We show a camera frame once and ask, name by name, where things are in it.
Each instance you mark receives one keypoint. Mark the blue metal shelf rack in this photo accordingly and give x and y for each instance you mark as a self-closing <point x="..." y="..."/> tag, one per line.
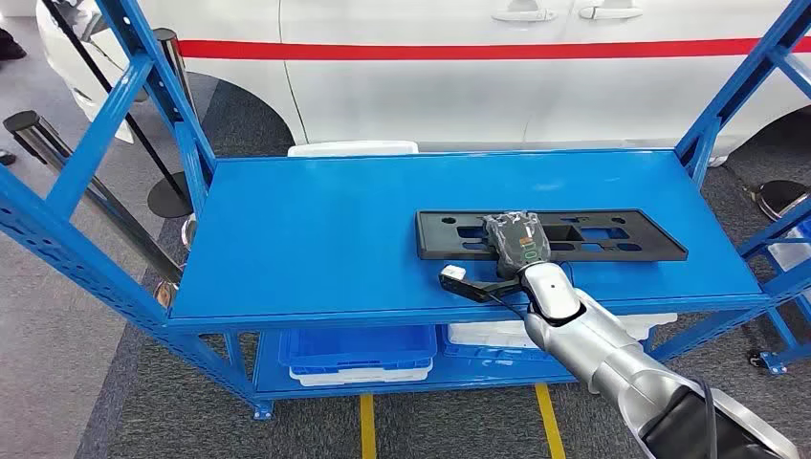
<point x="317" y="253"/>
<point x="782" y="298"/>

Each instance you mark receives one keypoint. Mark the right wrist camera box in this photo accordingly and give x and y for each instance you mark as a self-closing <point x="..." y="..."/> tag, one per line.
<point x="462" y="284"/>

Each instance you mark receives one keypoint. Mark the blue plastic bin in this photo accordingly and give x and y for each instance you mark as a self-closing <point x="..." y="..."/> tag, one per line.
<point x="355" y="347"/>
<point x="481" y="353"/>

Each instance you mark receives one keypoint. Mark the yellow floor tape line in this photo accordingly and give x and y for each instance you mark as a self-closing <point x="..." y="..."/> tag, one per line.
<point x="367" y="431"/>
<point x="550" y="424"/>

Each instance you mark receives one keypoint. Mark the black plastic car part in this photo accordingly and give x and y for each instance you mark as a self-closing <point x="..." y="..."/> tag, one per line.
<point x="633" y="248"/>

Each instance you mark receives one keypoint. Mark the black stanchion pole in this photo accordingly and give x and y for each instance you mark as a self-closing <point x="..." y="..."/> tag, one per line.
<point x="170" y="196"/>

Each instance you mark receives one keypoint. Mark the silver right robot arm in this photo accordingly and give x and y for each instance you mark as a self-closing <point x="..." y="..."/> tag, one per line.
<point x="608" y="355"/>

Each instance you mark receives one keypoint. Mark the white car red stripe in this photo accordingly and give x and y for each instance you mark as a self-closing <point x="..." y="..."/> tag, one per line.
<point x="443" y="95"/>

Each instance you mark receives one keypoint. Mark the person's shoe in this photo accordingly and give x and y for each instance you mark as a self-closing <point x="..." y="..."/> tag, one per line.
<point x="6" y="158"/>
<point x="9" y="47"/>

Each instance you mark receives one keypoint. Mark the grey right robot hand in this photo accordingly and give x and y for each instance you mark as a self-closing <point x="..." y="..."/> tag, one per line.
<point x="516" y="244"/>

